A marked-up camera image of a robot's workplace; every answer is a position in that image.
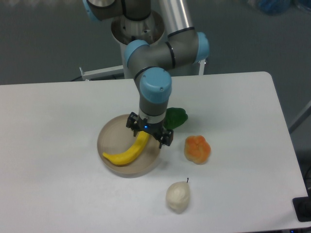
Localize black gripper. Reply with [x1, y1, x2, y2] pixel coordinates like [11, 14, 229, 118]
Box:
[126, 112, 173, 148]

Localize yellow toy banana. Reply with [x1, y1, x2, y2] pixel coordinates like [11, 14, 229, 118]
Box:
[103, 132, 150, 166]

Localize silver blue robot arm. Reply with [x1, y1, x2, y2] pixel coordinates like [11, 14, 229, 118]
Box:
[84, 0, 210, 146]

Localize beige round plate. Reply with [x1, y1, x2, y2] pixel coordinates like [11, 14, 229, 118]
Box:
[97, 115, 160, 177]

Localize green toy bell pepper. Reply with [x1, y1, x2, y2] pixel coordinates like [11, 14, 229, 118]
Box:
[164, 107, 188, 130]

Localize orange toy bread roll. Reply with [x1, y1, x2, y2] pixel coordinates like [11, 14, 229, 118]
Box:
[184, 135, 211, 165]

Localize white toy pear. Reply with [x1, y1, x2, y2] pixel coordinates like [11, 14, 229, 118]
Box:
[165, 177, 190, 214]

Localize black device at table edge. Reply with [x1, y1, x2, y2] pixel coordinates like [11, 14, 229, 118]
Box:
[293, 197, 311, 222]

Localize white metal base bracket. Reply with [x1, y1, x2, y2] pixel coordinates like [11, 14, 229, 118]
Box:
[79, 65, 123, 81]

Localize white upright metal bracket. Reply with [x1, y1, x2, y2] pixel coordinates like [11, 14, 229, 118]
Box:
[198, 58, 208, 75]

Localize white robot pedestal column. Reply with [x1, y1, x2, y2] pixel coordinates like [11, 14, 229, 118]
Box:
[111, 11, 165, 79]

